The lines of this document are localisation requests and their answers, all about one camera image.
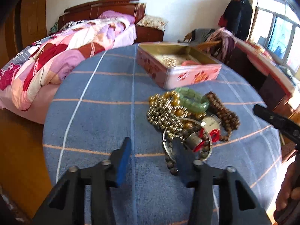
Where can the pink patchwork quilt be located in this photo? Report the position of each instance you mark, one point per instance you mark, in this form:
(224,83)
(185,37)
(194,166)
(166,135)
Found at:
(50,60)

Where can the floral cushion on nightstand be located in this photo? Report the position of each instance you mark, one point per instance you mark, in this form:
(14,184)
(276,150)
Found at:
(153,22)

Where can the purple pillow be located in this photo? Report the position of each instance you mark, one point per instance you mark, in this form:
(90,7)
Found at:
(114,14)

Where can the floral pillow on desk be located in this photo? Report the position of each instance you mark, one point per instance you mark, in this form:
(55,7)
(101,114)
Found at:
(260,49)

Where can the clothes draped on chair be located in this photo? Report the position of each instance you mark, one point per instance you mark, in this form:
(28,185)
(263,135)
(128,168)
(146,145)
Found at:
(221,52)

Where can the wooden bed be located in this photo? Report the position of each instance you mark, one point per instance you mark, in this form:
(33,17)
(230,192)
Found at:
(92,10)

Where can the dark coats on rack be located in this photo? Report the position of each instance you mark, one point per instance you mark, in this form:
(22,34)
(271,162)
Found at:
(237,18)

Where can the blue plaid tablecloth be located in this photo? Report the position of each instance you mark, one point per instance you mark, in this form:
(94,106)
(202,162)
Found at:
(105,99)

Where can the wicker chair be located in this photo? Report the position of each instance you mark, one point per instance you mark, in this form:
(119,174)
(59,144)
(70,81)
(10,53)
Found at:
(200,46)

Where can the dark wooden desk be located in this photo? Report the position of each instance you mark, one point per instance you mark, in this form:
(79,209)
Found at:
(268,89)

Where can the folded clothes on desk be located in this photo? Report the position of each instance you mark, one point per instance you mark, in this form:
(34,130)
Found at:
(288,74)

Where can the green jade bangle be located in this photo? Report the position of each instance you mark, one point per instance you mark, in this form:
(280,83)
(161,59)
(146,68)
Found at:
(193,101)

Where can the wooden wardrobe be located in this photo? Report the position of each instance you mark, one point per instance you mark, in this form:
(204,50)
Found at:
(24,24)

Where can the pink plastic bangle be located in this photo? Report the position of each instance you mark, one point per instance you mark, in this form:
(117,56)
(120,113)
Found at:
(189,63)

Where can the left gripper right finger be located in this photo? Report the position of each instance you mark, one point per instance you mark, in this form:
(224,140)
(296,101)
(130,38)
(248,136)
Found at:
(237,202)

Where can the window with metal frame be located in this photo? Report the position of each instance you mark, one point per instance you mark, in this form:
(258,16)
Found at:
(276,28)

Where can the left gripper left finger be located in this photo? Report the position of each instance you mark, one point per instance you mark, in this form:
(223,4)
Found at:
(65,202)

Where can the person's right hand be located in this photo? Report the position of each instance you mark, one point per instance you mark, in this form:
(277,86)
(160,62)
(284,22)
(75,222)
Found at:
(286,190)

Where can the printed paper in tin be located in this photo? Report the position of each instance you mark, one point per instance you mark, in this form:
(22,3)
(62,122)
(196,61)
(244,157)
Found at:
(169,60)

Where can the dark wooden nightstand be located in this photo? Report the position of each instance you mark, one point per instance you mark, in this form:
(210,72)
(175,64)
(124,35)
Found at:
(148,34)

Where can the white red desk cover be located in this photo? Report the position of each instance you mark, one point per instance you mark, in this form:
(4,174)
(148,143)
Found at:
(267,67)

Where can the pink metal tin box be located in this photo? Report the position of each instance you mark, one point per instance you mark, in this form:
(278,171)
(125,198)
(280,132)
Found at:
(171,78)

